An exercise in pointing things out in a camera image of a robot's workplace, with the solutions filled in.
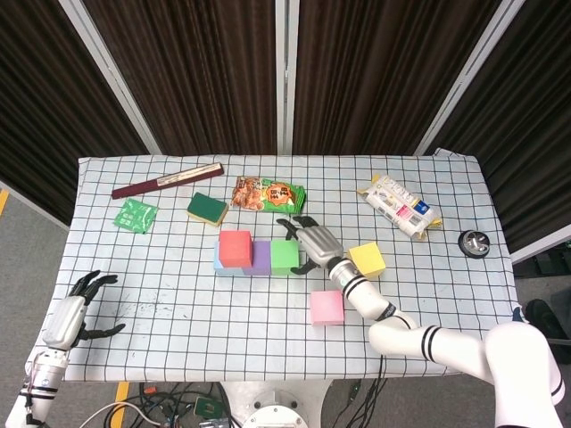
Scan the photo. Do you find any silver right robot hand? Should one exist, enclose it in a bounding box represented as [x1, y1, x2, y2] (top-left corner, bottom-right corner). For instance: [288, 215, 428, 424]
[276, 216, 344, 276]

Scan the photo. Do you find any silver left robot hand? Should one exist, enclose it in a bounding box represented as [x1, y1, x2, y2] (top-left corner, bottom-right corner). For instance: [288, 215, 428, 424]
[42, 270, 126, 350]

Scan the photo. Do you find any green foam cube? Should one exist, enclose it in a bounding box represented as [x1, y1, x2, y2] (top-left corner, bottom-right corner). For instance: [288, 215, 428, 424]
[269, 239, 301, 276]

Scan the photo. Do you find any yellow foam cube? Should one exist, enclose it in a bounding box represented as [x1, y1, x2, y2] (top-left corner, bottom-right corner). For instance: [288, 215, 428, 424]
[348, 242, 387, 281]

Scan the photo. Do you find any purple foam cube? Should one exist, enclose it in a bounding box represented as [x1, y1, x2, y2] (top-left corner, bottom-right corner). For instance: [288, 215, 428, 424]
[243, 239, 272, 276]

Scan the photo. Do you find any pink foam cube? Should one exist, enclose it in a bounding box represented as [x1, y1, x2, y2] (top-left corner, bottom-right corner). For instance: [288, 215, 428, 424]
[310, 290, 345, 326]

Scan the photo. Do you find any red foam cube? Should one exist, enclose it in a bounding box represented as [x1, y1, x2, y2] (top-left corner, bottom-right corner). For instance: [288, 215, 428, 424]
[218, 230, 254, 268]

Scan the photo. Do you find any light blue foam cube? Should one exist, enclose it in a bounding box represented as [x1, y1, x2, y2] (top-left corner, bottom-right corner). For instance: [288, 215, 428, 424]
[213, 240, 244, 276]

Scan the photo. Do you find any orange green snack bag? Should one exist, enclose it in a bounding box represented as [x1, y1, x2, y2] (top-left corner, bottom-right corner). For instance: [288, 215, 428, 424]
[230, 176, 308, 216]

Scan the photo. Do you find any white plastic noodle package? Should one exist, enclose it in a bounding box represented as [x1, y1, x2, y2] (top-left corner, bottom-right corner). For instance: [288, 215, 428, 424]
[356, 173, 443, 243]

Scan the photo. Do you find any green and yellow sponge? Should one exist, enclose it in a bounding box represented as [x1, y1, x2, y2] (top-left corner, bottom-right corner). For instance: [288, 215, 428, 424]
[186, 192, 230, 228]

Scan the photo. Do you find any green sachet packet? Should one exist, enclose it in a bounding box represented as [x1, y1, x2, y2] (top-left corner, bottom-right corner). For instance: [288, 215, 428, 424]
[113, 198, 160, 235]

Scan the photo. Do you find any dark red folded fan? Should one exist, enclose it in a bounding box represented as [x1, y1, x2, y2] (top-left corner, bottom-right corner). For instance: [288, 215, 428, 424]
[111, 162, 225, 201]

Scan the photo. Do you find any green circuit board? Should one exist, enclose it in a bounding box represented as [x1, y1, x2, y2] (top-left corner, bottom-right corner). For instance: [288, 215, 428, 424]
[194, 395, 224, 418]

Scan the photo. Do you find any dark brown curtain panel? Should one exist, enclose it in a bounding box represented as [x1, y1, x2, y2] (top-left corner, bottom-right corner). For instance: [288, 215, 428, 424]
[427, 0, 571, 253]
[0, 0, 151, 226]
[292, 0, 503, 156]
[82, 0, 286, 156]

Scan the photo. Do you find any black bulky floor object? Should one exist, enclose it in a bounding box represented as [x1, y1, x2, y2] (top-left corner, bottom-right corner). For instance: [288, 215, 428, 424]
[525, 299, 571, 349]

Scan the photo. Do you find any white floor cable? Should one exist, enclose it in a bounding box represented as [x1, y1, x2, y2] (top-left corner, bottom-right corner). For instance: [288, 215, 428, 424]
[82, 400, 161, 428]

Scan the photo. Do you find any white partition base rail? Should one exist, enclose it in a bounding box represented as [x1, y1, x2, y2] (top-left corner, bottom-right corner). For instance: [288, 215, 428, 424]
[0, 179, 70, 232]
[510, 222, 571, 265]

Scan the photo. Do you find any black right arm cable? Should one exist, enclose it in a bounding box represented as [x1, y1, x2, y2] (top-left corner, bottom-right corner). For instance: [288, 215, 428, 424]
[372, 354, 388, 405]

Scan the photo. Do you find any black floor cable bundle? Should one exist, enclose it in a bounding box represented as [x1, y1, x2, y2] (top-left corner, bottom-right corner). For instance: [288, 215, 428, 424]
[128, 381, 237, 428]

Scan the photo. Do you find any cable with green clip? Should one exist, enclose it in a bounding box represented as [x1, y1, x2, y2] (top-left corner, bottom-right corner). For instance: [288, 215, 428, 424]
[341, 378, 392, 428]

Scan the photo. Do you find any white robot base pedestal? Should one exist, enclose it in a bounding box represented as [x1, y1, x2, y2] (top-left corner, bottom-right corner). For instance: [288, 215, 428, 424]
[220, 381, 334, 428]

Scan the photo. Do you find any white partition post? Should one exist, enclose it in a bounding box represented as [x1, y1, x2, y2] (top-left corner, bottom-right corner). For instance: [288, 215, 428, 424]
[274, 0, 300, 156]
[57, 0, 161, 155]
[414, 0, 527, 155]

